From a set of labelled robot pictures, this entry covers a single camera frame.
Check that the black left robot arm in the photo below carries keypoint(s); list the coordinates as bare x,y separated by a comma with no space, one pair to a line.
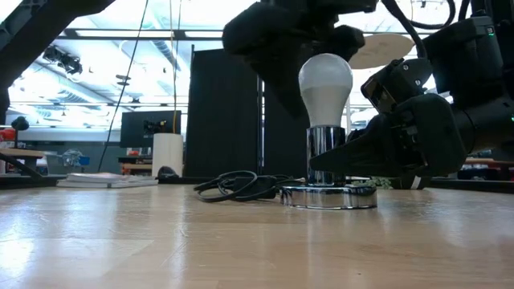
24,40

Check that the black aluminium table frame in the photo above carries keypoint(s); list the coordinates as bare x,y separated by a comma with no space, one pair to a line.
180,180

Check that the small blue box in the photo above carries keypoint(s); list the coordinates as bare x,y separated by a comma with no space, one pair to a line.
83,160

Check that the black computer monitor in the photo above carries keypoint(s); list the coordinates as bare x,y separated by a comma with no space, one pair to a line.
140,128

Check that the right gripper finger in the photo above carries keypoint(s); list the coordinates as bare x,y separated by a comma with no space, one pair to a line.
361,156

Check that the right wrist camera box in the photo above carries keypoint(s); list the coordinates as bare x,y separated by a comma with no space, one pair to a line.
395,84

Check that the chrome lamp base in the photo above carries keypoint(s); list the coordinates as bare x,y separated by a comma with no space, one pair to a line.
325,196

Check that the wooden workbench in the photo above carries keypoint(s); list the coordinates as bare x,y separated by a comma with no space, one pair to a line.
20,153
490,162

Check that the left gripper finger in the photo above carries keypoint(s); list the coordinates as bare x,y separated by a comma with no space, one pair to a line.
283,80

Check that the white cylinder container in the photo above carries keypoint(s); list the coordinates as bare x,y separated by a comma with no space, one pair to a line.
168,154

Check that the black ceiling spotlight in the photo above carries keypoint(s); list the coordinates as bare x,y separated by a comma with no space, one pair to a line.
64,60

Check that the small red object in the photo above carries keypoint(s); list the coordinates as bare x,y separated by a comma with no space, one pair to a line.
7,135

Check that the black desk lamp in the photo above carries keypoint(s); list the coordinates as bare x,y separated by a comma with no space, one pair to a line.
20,123

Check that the white round hanging disc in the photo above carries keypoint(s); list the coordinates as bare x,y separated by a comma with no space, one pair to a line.
385,50

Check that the white lightbulb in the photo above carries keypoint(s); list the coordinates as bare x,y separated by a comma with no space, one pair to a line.
325,92

